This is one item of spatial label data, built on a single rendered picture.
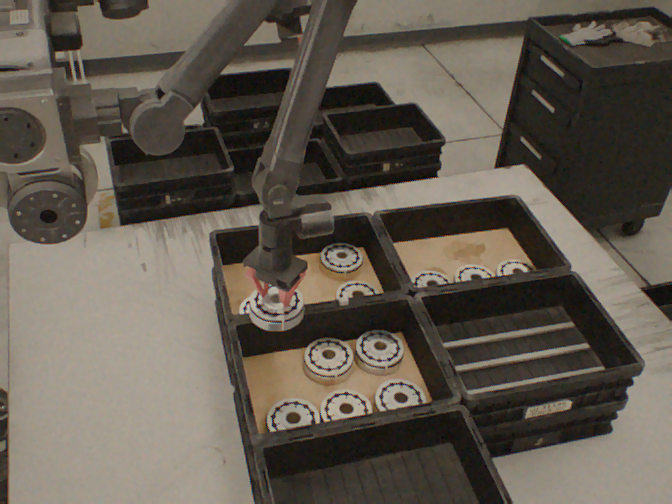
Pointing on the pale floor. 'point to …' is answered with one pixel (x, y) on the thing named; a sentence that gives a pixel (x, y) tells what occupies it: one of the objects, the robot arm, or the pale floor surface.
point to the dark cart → (594, 118)
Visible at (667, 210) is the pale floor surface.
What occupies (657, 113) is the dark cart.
